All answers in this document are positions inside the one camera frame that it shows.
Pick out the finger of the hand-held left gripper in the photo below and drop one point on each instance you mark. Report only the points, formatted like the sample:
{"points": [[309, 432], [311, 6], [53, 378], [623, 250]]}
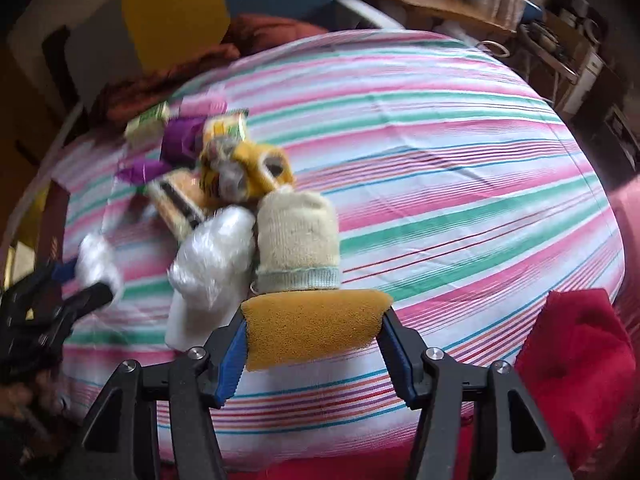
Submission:
{"points": [[62, 271], [85, 302]]}

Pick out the grey yellow blue headboard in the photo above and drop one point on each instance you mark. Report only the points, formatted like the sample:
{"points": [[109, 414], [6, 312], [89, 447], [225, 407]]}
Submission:
{"points": [[170, 10]]}

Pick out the brown cloth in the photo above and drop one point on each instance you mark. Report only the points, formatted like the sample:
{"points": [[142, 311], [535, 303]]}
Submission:
{"points": [[165, 75]]}

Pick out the green tea box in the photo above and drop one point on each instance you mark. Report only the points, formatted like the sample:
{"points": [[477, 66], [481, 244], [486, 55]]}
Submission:
{"points": [[145, 122]]}

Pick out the mustard yellow sponge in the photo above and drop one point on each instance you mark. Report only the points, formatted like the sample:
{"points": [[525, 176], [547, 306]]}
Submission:
{"points": [[315, 327]]}

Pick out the blue cup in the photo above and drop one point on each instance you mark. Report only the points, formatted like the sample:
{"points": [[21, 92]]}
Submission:
{"points": [[530, 10]]}

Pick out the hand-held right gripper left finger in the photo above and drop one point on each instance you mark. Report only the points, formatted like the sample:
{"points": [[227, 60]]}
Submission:
{"points": [[232, 362]]}

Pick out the purple candy wrapper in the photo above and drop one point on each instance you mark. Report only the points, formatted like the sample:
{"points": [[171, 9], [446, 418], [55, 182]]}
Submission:
{"points": [[140, 171], [182, 137]]}

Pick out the gold tin box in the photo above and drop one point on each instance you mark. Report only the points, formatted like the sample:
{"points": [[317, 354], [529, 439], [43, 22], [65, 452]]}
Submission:
{"points": [[54, 225]]}

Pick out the white plastic bag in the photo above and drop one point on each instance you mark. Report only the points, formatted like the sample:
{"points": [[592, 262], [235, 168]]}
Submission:
{"points": [[215, 255], [97, 262]]}

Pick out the red cloth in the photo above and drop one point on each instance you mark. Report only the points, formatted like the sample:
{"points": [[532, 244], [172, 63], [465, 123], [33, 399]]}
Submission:
{"points": [[575, 360]]}

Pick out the rice cracker snack packet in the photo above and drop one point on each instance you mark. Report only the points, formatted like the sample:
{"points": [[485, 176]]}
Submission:
{"points": [[172, 200]]}

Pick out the wooden shelf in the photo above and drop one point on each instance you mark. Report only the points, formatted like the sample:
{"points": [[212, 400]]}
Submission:
{"points": [[440, 7]]}

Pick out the beige knitted sock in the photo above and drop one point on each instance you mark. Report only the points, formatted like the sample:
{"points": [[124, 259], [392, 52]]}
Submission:
{"points": [[297, 240]]}

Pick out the cluttered storage rack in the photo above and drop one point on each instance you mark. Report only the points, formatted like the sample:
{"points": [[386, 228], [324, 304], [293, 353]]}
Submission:
{"points": [[580, 60]]}

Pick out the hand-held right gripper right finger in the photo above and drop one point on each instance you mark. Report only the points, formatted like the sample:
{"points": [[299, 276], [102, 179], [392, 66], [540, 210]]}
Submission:
{"points": [[400, 362]]}

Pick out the yellow green snack packet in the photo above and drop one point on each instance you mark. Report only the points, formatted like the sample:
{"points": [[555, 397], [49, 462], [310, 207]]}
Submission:
{"points": [[225, 127]]}

